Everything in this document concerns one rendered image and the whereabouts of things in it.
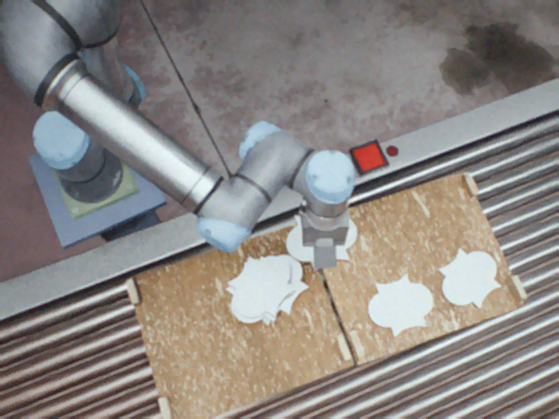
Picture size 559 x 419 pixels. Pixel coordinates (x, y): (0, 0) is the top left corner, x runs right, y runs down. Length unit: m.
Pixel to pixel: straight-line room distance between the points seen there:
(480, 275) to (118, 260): 0.83
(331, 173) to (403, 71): 1.89
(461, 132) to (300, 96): 1.23
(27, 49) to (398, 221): 0.84
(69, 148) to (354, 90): 1.62
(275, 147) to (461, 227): 0.60
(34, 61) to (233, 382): 0.72
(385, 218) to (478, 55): 1.66
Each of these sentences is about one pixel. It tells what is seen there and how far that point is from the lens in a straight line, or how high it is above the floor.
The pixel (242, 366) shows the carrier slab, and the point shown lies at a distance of 1.23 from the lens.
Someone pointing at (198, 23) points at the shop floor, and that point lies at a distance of 2.87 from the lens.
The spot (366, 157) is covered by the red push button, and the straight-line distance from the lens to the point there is 1.40.
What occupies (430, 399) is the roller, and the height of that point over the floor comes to 0.92.
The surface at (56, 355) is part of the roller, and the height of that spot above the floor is 0.92.
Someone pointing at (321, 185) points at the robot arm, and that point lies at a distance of 0.86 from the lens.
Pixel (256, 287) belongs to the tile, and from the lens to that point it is 1.20.
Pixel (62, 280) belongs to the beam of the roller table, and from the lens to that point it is 1.39.
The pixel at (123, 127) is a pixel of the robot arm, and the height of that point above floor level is 1.43.
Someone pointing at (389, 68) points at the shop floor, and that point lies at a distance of 2.72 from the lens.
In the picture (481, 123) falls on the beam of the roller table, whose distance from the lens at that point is 1.53.
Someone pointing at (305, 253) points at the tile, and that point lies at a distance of 1.14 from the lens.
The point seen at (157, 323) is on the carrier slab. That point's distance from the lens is 1.28.
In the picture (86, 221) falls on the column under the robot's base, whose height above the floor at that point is 0.87.
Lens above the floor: 2.15
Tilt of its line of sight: 72 degrees down
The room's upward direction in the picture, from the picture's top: 7 degrees clockwise
